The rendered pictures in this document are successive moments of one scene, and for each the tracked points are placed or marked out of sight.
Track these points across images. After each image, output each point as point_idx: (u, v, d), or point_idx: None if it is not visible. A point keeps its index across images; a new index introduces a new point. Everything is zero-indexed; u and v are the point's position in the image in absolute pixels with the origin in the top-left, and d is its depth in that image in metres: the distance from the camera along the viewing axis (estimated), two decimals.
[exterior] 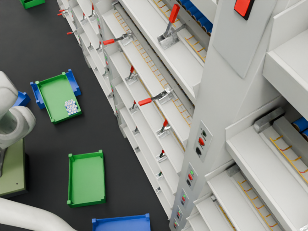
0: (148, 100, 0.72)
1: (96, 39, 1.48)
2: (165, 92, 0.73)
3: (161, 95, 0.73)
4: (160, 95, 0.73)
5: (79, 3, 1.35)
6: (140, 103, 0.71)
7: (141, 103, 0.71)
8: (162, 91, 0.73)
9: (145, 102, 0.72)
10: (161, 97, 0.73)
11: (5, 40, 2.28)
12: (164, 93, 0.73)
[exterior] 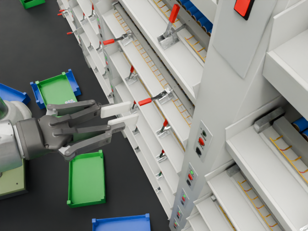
0: (148, 100, 0.72)
1: (96, 39, 1.48)
2: (165, 92, 0.73)
3: (161, 95, 0.73)
4: (160, 95, 0.73)
5: (79, 3, 1.35)
6: (140, 103, 0.71)
7: (141, 103, 0.71)
8: (162, 91, 0.73)
9: (145, 102, 0.72)
10: (161, 97, 0.73)
11: (5, 40, 2.28)
12: (164, 93, 0.73)
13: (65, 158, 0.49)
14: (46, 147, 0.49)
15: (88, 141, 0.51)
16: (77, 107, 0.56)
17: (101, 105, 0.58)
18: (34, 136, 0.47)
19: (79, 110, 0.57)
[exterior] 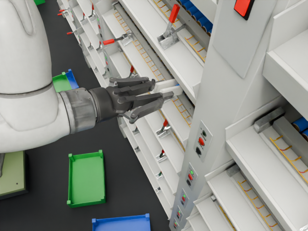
0: None
1: (96, 39, 1.48)
2: None
3: None
4: None
5: (79, 3, 1.35)
6: None
7: None
8: None
9: None
10: None
11: None
12: None
13: (131, 120, 0.58)
14: (114, 111, 0.57)
15: (147, 106, 0.60)
16: (134, 81, 0.64)
17: (154, 81, 0.66)
18: (106, 101, 0.55)
19: (135, 85, 0.65)
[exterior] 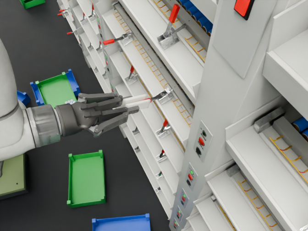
0: None
1: (96, 39, 1.48)
2: (165, 92, 0.73)
3: (161, 95, 0.73)
4: (160, 95, 0.73)
5: (79, 3, 1.35)
6: None
7: None
8: (162, 91, 0.73)
9: None
10: (161, 97, 0.73)
11: (5, 40, 2.28)
12: (164, 93, 0.73)
13: (78, 96, 0.68)
14: None
15: (97, 101, 0.70)
16: None
17: (129, 114, 0.69)
18: None
19: (114, 119, 0.65)
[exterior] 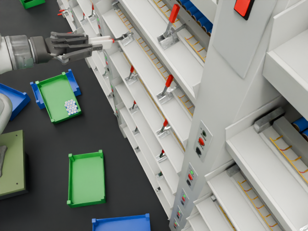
0: (169, 83, 0.71)
1: None
2: (171, 90, 0.74)
3: (163, 94, 0.73)
4: (163, 93, 0.74)
5: (79, 3, 1.35)
6: (173, 77, 0.69)
7: (173, 78, 0.69)
8: None
9: (171, 82, 0.70)
10: (164, 94, 0.73)
11: None
12: (170, 92, 0.74)
13: (51, 35, 0.81)
14: None
15: None
16: (79, 56, 0.79)
17: (93, 50, 0.82)
18: None
19: (80, 52, 0.79)
